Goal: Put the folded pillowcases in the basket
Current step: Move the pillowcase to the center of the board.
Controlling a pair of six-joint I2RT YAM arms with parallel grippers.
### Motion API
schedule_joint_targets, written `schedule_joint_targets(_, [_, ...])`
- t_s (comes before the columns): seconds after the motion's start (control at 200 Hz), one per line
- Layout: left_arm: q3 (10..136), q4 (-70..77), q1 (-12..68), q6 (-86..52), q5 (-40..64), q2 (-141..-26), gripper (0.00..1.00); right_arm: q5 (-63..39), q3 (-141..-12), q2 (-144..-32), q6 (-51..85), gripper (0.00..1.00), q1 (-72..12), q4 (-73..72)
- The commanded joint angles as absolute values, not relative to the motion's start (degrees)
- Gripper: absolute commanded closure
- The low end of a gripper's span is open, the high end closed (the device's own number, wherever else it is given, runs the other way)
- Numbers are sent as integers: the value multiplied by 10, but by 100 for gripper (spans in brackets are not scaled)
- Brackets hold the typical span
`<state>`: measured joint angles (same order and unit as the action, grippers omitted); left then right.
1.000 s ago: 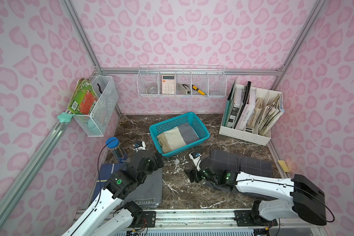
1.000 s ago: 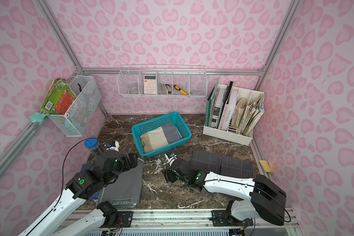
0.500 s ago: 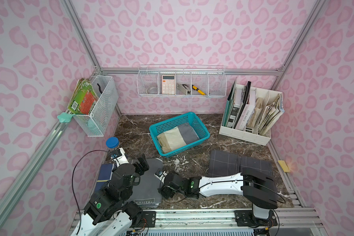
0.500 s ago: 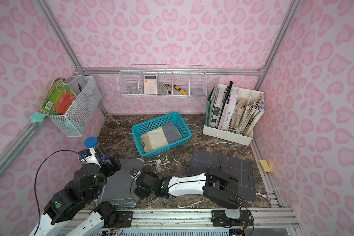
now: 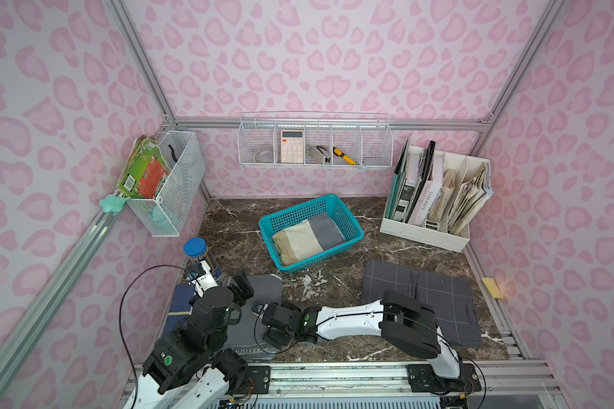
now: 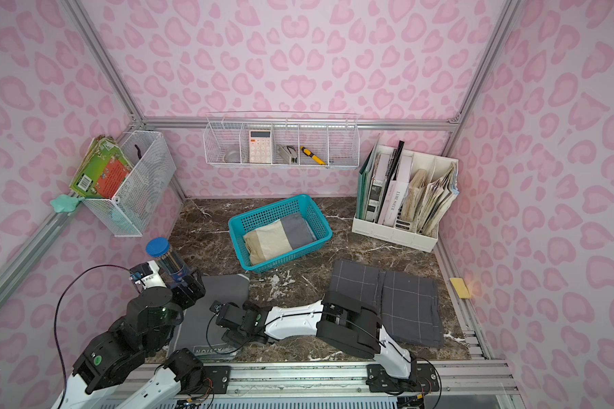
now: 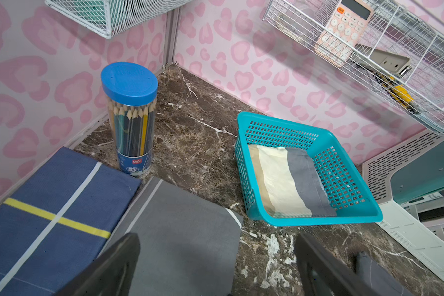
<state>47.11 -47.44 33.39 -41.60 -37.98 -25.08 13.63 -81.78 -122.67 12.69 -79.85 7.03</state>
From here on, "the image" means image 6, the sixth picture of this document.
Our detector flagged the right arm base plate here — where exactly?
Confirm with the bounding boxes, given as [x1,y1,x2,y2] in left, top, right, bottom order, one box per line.
[366,361,440,395]

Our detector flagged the pink white calculator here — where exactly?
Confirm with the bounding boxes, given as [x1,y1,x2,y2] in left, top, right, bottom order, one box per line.
[249,130,272,164]

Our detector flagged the mint green wall hook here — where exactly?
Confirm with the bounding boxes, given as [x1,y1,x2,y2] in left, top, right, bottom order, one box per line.
[49,194,85,213]

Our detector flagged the dark grey checked pillowcase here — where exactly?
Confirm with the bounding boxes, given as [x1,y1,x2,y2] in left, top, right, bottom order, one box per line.
[328,260,385,311]

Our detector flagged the yellow utility knife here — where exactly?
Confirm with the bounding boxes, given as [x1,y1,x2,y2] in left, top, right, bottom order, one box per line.
[300,146,327,166]

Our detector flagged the metal tape roll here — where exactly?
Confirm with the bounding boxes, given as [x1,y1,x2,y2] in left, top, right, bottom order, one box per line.
[223,149,242,165]

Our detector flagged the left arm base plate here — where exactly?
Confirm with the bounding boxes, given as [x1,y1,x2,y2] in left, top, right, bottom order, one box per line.
[175,366,232,397]

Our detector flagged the white file organizer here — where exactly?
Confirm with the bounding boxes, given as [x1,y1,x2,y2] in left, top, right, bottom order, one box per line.
[352,143,459,252]

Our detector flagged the plain grey pillowcase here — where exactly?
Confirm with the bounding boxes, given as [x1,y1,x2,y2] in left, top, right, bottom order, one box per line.
[167,274,250,361]

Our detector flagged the white wire wall shelf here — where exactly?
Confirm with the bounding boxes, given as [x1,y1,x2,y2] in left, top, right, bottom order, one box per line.
[203,116,361,169]

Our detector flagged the green red booklet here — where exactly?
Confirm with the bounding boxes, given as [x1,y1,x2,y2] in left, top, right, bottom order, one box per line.
[69,135,133,199]

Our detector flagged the white mesh wall basket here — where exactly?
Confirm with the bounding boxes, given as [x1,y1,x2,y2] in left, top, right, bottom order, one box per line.
[83,131,177,237]

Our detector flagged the teal plastic basket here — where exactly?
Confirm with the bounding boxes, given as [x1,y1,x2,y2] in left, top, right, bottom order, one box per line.
[229,194,333,273]

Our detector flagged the blue lidded pencil jar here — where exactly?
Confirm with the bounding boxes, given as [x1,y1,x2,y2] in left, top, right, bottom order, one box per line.
[146,237,190,283]

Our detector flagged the beige grey pillowcase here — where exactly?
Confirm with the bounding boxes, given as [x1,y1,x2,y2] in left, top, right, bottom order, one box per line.
[243,213,317,265]

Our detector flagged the stack of paper envelopes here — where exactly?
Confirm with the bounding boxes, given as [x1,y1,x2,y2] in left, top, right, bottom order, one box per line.
[395,162,459,237]

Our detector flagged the pink white book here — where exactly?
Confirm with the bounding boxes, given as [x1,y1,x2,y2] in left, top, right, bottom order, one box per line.
[378,154,413,227]

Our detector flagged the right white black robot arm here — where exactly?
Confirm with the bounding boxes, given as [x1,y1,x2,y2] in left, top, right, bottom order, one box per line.
[210,291,418,387]

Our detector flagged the grey stapler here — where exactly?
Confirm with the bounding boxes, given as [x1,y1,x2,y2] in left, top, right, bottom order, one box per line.
[276,145,298,165]

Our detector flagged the green folder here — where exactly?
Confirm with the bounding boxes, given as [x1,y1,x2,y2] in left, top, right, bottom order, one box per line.
[356,141,380,220]

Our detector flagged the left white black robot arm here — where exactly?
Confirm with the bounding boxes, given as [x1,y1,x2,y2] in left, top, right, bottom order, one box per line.
[54,261,214,408]

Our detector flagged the yellow sticky note pad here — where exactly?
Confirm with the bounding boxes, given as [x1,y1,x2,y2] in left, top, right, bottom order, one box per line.
[450,278,472,299]

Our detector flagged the black clip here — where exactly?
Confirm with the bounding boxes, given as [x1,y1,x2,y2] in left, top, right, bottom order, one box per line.
[134,144,143,160]

